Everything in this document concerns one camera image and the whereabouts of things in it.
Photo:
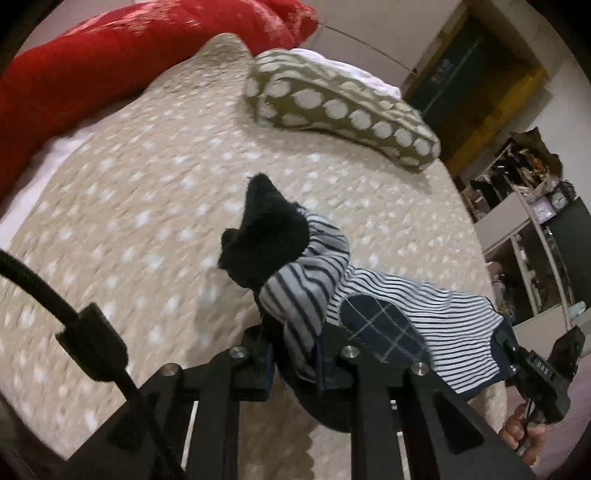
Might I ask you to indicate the white shelving unit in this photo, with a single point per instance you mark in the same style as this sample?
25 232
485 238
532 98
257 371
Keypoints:
539 260

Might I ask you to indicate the striped navy pants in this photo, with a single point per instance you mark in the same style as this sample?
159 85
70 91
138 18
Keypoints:
298 266

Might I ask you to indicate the red fleece blanket roll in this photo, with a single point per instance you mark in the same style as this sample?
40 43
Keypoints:
48 89

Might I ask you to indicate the beige dotted quilt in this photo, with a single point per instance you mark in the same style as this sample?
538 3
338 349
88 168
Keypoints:
133 220

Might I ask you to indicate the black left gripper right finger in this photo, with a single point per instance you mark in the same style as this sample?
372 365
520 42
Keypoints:
405 421

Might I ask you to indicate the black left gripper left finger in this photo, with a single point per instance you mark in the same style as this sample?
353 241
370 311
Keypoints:
181 423

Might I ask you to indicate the white bed sheet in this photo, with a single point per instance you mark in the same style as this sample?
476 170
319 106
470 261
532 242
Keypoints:
41 167

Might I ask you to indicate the dark doorway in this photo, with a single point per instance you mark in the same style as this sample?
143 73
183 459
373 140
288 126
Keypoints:
480 77

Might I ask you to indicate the small clock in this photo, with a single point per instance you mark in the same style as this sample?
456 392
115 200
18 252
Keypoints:
559 200

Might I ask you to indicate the white wardrobe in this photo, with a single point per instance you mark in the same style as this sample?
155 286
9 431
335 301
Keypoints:
384 37

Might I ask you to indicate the olive white-dotted bolster pillow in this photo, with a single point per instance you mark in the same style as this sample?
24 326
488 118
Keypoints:
287 91

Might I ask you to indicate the right hand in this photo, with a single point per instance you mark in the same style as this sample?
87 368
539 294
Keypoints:
514 431

